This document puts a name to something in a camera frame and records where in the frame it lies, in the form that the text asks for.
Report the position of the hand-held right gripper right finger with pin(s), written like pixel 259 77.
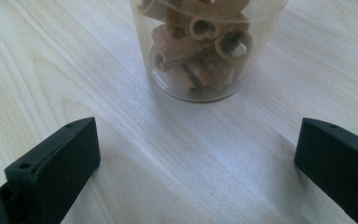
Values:
pixel 338 168

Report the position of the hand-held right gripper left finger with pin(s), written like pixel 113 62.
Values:
pixel 59 168

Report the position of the clear jar of brown sticks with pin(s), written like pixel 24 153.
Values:
pixel 199 59

